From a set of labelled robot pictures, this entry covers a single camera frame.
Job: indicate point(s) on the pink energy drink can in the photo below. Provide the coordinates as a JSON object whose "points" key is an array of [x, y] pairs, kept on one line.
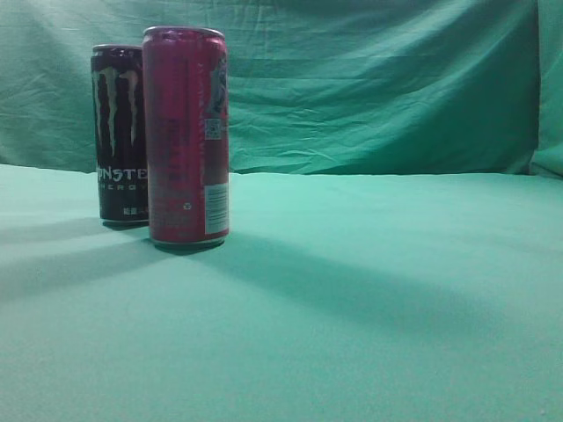
{"points": [[186, 102]]}

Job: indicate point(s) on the green backdrop cloth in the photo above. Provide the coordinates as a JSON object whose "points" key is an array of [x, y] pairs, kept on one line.
{"points": [[316, 87]]}

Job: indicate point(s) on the green table cloth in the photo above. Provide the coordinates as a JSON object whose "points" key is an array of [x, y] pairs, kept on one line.
{"points": [[335, 298]]}

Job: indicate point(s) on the black pink Monster can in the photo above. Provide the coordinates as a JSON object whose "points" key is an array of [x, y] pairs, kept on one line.
{"points": [[121, 163]]}

